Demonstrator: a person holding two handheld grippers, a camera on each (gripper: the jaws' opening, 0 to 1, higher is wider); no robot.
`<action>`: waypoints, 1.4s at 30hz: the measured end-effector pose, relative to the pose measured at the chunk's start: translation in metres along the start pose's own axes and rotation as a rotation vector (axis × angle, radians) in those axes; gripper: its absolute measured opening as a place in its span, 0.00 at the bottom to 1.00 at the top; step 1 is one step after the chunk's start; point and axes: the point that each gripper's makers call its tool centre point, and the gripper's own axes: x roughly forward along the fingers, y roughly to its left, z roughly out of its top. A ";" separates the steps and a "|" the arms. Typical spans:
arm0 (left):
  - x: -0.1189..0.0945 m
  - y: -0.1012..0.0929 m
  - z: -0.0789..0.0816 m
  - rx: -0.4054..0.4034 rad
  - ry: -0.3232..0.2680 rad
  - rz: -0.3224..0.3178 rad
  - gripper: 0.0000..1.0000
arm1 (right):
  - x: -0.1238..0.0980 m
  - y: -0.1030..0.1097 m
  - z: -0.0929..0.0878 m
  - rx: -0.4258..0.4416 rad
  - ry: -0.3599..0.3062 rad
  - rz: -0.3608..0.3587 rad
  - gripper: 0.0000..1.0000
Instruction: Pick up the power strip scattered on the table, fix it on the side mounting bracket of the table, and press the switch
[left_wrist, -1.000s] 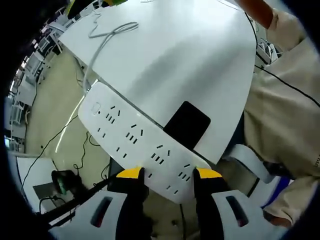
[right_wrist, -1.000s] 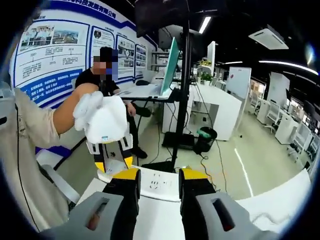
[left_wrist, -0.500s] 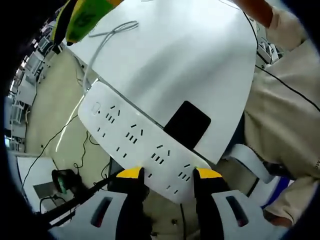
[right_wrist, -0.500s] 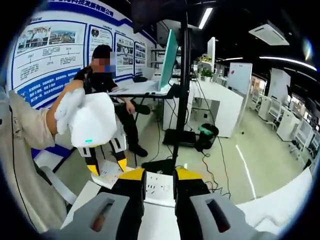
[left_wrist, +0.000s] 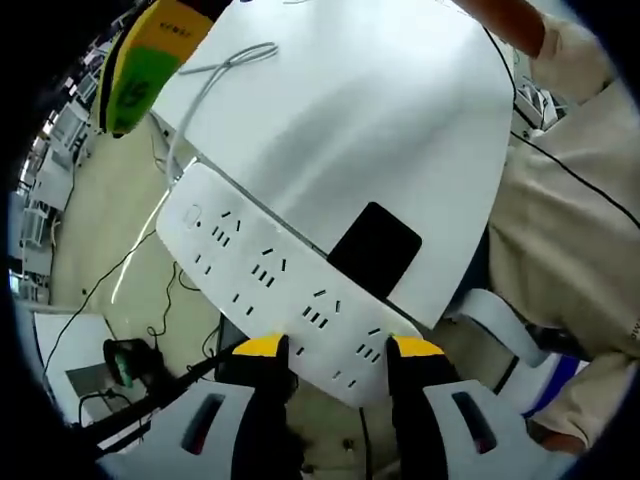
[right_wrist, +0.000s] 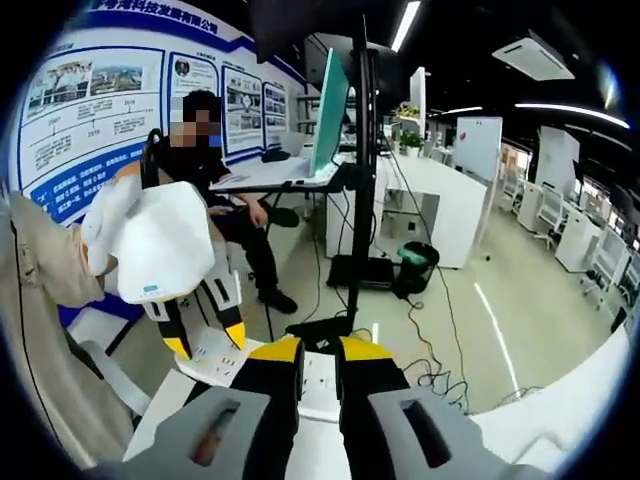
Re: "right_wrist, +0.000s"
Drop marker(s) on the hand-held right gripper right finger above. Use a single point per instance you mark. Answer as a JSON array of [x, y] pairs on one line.
[[400, 430]]

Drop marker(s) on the white desk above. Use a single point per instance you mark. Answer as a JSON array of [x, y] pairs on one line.
[[450, 210]]

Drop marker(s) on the white rolling laptop table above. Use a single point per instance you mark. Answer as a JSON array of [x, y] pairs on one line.
[[270, 177]]

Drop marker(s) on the white power strip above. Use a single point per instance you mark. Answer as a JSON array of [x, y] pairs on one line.
[[215, 360]]

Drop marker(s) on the background office desks and chairs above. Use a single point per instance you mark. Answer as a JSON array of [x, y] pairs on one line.
[[565, 220]]

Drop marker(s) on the black trash bin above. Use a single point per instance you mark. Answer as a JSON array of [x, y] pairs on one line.
[[415, 270]]

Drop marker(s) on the person's beige jacket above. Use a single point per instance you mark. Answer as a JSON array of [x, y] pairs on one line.
[[50, 375]]

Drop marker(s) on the ceiling air conditioner unit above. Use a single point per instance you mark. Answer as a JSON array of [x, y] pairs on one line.
[[532, 55]]

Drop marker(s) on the teal-backed monitor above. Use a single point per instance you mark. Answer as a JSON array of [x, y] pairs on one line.
[[327, 115]]

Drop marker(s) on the person's left hand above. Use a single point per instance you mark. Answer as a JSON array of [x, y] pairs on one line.
[[107, 220]]

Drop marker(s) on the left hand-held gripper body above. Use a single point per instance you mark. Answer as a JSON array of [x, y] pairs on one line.
[[165, 245]]

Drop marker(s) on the ceiling light strip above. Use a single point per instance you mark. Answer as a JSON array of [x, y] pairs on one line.
[[570, 115], [406, 25]]

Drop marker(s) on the blue-bordered wall poster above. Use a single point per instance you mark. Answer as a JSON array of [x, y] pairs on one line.
[[100, 100]]

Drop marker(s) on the potted green plant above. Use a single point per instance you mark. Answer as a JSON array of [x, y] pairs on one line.
[[411, 142]]

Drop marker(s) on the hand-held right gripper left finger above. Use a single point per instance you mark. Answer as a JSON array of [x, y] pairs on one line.
[[215, 430]]

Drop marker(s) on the white whiteboard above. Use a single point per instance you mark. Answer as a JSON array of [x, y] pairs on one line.
[[477, 147]]

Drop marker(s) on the black office chair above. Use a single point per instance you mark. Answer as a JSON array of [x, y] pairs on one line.
[[150, 160]]

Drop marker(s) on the black pole stand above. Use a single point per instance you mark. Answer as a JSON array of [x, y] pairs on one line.
[[362, 175]]

